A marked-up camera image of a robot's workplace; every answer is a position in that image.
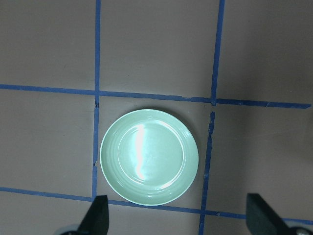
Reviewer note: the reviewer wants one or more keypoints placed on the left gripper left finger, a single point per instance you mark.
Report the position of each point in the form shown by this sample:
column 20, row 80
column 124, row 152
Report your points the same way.
column 96, row 220

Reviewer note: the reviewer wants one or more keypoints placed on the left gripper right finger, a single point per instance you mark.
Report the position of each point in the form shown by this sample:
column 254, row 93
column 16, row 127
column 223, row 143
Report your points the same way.
column 261, row 219

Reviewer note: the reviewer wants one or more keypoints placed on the green plate near left arm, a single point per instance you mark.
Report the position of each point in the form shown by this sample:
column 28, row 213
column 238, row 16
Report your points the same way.
column 149, row 157

